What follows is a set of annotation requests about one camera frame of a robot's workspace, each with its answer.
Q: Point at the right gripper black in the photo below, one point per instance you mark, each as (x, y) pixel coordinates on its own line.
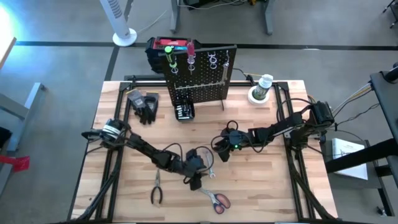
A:
(233, 140)

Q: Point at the grey side table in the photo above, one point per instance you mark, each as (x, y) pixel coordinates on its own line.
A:
(348, 185)

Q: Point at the red flat object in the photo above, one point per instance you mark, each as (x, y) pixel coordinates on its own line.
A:
(18, 163)

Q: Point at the black aluminium extrusion frame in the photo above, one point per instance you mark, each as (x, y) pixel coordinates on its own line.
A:
(282, 84)

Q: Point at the grey metal bench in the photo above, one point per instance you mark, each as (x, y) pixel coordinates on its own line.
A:
(31, 102)

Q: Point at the grey black work glove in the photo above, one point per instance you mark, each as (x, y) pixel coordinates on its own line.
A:
(136, 99)

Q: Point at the white cap plastic bottle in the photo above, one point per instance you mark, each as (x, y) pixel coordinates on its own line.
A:
(263, 85)

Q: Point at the red black tool bag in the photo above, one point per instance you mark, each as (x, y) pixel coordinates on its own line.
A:
(155, 54)

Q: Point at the silver curved peg hook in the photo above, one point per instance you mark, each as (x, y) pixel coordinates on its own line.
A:
(227, 53)

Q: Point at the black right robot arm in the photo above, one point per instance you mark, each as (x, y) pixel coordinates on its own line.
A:
(280, 127)

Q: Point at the white tower fan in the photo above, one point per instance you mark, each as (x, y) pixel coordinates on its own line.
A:
(116, 18)

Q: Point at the black metal stand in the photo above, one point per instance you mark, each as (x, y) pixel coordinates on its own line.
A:
(385, 99)

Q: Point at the black chair base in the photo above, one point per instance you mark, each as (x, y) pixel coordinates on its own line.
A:
(392, 12)

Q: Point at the white tape roll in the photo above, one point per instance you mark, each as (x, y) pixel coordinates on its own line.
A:
(251, 97)

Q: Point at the silver multi-slot rack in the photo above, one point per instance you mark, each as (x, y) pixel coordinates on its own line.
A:
(199, 85)

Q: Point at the white paper booklet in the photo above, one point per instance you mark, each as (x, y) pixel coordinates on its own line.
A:
(349, 158)

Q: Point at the black metal pegboard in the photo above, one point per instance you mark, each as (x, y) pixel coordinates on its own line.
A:
(202, 90)

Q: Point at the black socket set tray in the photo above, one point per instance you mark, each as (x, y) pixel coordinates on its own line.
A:
(184, 112)

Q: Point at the grey desk leg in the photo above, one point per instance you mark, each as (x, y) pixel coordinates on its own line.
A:
(268, 17)
(175, 15)

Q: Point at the wooden board edge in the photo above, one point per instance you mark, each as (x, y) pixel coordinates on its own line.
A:
(7, 51)

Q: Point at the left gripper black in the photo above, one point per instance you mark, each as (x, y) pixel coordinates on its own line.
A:
(193, 166)

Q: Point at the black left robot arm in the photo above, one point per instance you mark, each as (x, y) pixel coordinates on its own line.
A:
(146, 149)

